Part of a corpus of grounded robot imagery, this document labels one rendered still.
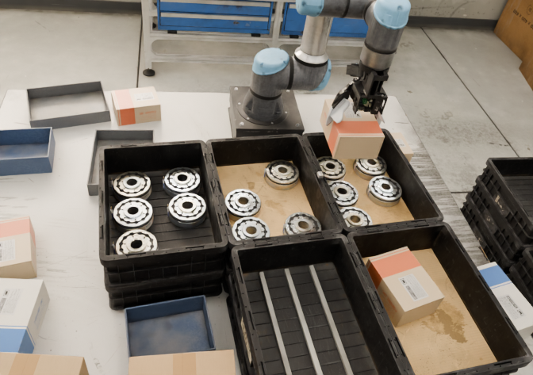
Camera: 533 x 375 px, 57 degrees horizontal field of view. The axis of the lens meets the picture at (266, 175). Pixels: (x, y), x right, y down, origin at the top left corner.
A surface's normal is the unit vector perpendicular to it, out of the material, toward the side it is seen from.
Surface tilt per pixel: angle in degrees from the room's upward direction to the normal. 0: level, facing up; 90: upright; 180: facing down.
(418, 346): 0
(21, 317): 0
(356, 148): 90
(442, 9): 90
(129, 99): 0
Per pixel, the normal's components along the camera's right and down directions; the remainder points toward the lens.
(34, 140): 0.22, 0.70
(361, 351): 0.12, -0.72
